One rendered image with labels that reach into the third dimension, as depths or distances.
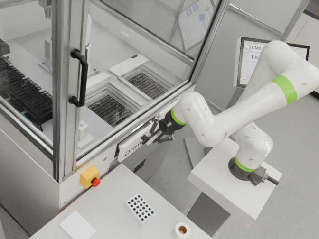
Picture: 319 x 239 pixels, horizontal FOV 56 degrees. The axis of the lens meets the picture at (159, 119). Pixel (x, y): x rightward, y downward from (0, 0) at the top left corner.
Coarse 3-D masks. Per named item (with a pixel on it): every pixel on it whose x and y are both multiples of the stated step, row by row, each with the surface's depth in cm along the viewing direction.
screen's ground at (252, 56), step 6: (246, 42) 186; (252, 42) 187; (258, 42) 188; (294, 48) 197; (300, 48) 198; (306, 48) 199; (246, 54) 187; (252, 54) 188; (258, 54) 189; (300, 54) 198; (246, 60) 188; (252, 60) 189; (246, 66) 188; (246, 72) 188
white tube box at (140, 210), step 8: (128, 200) 134; (136, 200) 135; (144, 200) 136; (128, 208) 133; (136, 208) 133; (144, 208) 134; (152, 208) 134; (136, 216) 130; (144, 216) 131; (152, 216) 132
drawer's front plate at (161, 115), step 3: (174, 102) 168; (177, 102) 169; (171, 105) 166; (174, 105) 167; (165, 108) 163; (168, 108) 164; (171, 108) 166; (162, 111) 161; (165, 111) 161; (159, 114) 159; (162, 114) 160; (165, 114) 164; (159, 117) 160; (162, 117) 163
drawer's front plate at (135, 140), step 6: (150, 126) 151; (144, 132) 147; (132, 138) 142; (138, 138) 145; (126, 144) 139; (132, 144) 143; (120, 150) 139; (126, 150) 142; (132, 150) 149; (120, 156) 142; (126, 156) 147
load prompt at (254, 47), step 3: (252, 45) 187; (255, 45) 188; (258, 45) 189; (261, 45) 189; (264, 45) 190; (252, 48) 188; (255, 48) 188; (258, 48) 189; (261, 48) 189; (252, 51) 188; (255, 51) 189; (258, 51) 189
